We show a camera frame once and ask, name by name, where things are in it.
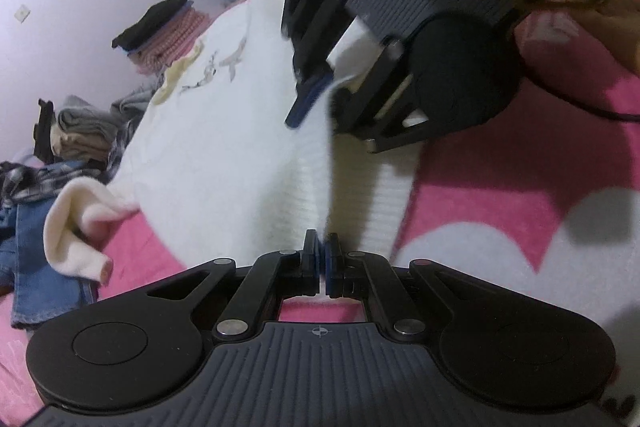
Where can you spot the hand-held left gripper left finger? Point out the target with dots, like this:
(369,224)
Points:
(312,259)

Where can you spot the white knit sweater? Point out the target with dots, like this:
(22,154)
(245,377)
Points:
(210,132)

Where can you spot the dark blue jeans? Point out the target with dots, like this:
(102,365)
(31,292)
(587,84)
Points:
(45,257)

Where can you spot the pink checked folded blanket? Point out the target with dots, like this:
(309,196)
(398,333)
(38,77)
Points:
(175,42)

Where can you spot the white wall socket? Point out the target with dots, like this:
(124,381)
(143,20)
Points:
(22,13)

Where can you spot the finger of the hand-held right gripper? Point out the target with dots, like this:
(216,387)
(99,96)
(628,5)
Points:
(305,104)
(380,117)

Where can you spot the khaki pants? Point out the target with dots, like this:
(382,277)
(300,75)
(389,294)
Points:
(80,149)

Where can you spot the person's right hand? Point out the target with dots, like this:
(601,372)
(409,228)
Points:
(617,29)

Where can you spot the light blue jeans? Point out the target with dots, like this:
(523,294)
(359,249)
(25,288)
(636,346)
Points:
(7,247)

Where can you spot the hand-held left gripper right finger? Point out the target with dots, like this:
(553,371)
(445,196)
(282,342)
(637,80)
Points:
(332,263)

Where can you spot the black white plaid shirt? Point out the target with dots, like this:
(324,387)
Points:
(35,179)

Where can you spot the black folded garment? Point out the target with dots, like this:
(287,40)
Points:
(150,24)

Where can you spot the grey sweatshirt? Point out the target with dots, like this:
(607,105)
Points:
(135,102)

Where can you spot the pink floral blanket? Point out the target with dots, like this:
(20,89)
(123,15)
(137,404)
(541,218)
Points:
(475,182)

